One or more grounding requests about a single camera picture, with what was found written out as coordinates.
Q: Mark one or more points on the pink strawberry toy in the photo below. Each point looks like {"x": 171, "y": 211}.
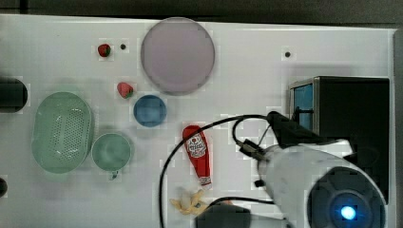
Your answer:
{"x": 125, "y": 90}

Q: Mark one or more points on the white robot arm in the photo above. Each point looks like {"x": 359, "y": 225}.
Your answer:
{"x": 310, "y": 181}

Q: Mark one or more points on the dark red strawberry toy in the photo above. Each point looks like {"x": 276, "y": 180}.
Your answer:
{"x": 104, "y": 50}

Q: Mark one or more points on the black silver toaster oven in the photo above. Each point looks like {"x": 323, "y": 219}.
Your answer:
{"x": 355, "y": 109}

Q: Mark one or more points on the large grey round plate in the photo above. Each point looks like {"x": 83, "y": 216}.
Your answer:
{"x": 178, "y": 55}

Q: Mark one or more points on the blue bowl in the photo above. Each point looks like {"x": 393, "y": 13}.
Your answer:
{"x": 150, "y": 111}

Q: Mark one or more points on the green cup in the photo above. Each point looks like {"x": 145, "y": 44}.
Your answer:
{"x": 111, "y": 152}

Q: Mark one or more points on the red ketchup bottle toy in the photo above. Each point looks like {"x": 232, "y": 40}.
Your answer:
{"x": 196, "y": 147}

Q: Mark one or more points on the green oval colander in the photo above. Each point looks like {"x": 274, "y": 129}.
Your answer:
{"x": 62, "y": 132}

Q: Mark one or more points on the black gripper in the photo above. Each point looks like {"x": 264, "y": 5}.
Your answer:
{"x": 289, "y": 133}

